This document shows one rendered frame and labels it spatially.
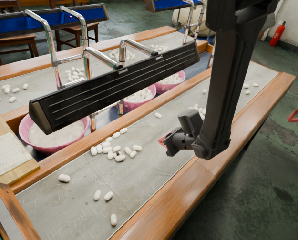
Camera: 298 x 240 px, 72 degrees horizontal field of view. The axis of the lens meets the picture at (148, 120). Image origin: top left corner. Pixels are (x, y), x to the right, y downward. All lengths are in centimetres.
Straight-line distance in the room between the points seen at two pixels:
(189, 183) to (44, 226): 46
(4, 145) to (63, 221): 36
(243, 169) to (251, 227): 49
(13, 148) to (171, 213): 58
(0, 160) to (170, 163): 59
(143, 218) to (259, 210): 126
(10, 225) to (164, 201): 41
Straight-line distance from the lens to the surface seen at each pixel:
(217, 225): 161
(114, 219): 67
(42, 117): 48
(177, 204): 71
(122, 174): 77
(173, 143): 68
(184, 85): 124
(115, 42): 168
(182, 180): 76
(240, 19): 35
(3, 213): 63
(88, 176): 77
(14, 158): 83
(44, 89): 120
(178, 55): 75
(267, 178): 204
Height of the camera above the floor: 138
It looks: 41 degrees down
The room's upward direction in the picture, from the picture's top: 9 degrees clockwise
